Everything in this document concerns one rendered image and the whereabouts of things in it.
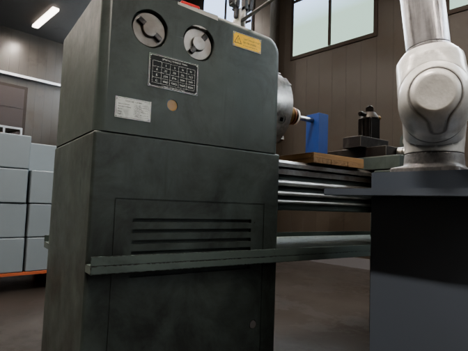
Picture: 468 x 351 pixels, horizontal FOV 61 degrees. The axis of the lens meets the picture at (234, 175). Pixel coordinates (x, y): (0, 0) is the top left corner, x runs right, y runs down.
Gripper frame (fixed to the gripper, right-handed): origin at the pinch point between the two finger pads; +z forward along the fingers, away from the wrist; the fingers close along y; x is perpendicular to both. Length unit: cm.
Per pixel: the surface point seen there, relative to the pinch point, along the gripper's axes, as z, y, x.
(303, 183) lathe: 57, 29, -4
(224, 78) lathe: 27.7, -14.5, -14.0
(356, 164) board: 47, 57, -6
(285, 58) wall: -147, 295, 309
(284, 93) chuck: 23.8, 18.8, -3.4
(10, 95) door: -158, -1, 902
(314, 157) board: 46, 33, -6
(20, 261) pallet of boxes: 113, -37, 218
